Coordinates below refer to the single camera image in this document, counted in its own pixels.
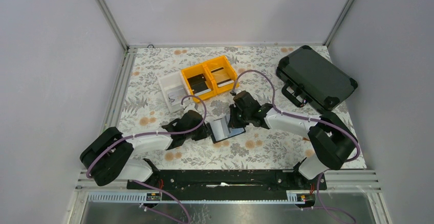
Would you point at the orange bin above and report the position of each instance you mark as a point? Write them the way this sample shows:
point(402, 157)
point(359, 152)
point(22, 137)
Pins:
point(221, 61)
point(196, 70)

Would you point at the card in left orange bin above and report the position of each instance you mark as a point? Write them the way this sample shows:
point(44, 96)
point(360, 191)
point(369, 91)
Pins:
point(198, 85)

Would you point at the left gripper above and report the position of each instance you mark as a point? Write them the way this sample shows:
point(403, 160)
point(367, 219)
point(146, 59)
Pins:
point(204, 133)

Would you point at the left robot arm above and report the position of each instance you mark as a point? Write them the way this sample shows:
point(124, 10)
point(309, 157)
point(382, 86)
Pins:
point(112, 156)

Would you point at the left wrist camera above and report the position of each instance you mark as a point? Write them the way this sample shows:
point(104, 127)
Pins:
point(191, 106)

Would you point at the right orange bin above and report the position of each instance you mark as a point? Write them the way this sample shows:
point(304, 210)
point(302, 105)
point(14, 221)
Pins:
point(221, 61)

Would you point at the white slotted cable duct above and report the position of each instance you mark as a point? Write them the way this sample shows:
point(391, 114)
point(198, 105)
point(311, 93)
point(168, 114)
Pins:
point(214, 196)

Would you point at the floral table mat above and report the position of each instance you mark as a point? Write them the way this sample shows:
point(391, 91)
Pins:
point(145, 109)

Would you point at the card in orange bin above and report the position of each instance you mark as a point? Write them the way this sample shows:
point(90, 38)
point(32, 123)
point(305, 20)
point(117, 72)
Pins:
point(221, 77)
point(198, 85)

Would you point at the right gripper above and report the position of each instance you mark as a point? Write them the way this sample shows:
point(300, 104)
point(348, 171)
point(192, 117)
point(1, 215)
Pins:
point(233, 122)

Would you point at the black leather card holder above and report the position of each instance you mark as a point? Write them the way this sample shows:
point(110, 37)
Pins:
point(221, 131)

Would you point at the left orange bin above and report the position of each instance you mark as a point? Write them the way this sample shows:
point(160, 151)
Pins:
point(196, 70)

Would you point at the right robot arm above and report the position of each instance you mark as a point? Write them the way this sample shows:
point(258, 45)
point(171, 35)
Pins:
point(332, 141)

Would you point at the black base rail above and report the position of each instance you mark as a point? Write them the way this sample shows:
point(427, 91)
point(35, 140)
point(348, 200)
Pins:
point(260, 180)

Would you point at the white plastic bin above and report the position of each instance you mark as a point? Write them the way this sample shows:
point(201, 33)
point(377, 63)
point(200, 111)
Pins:
point(174, 88)

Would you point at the card in right orange bin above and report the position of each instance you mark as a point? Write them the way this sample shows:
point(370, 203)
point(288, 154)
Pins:
point(221, 77)

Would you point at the black hard case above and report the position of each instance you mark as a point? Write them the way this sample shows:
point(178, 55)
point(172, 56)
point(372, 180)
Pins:
point(311, 78)

